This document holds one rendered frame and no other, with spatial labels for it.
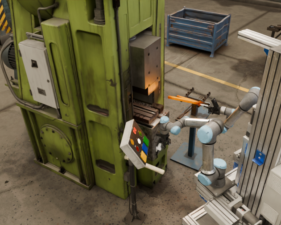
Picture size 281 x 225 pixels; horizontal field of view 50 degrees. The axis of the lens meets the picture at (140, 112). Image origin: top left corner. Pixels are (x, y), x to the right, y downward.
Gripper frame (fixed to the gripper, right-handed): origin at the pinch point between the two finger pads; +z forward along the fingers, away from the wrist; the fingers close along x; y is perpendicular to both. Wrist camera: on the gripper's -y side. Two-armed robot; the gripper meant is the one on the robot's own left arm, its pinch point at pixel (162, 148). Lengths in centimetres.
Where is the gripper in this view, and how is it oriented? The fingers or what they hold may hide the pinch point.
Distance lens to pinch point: 278.9
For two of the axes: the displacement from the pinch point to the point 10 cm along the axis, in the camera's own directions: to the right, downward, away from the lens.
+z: 0.3, 8.2, 5.7
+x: 8.4, -3.4, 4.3
